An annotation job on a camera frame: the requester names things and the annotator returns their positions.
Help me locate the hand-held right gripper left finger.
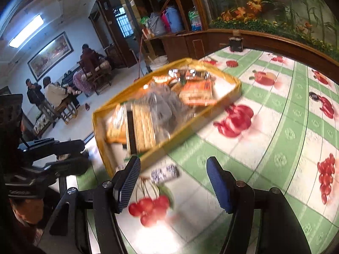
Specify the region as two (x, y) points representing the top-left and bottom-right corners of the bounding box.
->
(49, 156), (142, 254)

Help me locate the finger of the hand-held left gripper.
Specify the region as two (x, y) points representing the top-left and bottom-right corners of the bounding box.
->
(26, 157), (90, 181)
(18, 138), (86, 162)

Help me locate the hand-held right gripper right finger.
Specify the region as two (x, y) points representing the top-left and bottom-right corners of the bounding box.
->
(206, 157), (312, 254)

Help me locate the yellow cardboard tray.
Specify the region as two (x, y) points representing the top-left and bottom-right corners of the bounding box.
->
(92, 58), (242, 179)

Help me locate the black and white candy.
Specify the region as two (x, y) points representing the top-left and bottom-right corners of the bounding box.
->
(150, 164), (180, 184)

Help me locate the large orange biscuit packet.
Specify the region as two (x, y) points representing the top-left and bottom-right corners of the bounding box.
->
(105, 103), (133, 145)

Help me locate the clear bag of dark snack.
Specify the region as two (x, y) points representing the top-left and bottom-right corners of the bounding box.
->
(132, 85), (197, 141)

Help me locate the small orange snack packet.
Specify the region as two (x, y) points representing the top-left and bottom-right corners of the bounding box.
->
(179, 80), (216, 107)

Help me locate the silver foil packet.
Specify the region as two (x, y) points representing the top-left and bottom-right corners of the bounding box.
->
(168, 69), (213, 82)

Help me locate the person's left hand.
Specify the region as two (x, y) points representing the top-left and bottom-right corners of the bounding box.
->
(11, 197), (45, 227)

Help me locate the wooden stool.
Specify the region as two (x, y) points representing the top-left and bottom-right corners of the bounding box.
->
(54, 101), (78, 125)

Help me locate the fruit print green tablecloth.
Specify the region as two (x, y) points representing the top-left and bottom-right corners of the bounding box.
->
(76, 47), (339, 254)

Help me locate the wooden chair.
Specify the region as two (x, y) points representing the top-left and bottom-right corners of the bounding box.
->
(84, 58), (113, 96)

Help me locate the ceiling tube light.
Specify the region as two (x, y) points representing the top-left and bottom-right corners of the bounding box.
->
(9, 14), (44, 49)

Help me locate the white bucket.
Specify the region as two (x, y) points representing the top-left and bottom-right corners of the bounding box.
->
(149, 55), (169, 72)

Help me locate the barred metal door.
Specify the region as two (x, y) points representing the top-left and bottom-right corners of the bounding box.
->
(112, 5), (135, 39)

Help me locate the dark glass jar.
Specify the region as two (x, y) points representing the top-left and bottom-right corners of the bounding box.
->
(229, 35), (244, 52)

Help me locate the grey thermos jug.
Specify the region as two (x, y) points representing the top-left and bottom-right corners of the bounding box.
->
(148, 12), (166, 36)

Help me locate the pink thermos jug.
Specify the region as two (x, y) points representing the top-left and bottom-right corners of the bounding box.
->
(160, 9), (171, 34)

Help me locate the blue thermos jug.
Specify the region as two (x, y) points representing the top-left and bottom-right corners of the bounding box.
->
(165, 5), (185, 34)

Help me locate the framed wall painting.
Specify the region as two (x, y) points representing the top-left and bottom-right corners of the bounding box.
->
(27, 31), (74, 81)

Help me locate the red handled broom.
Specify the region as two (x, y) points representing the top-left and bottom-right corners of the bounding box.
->
(133, 35), (146, 83)

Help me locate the flower and bamboo wall mural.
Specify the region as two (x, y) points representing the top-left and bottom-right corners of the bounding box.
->
(196, 0), (339, 60)

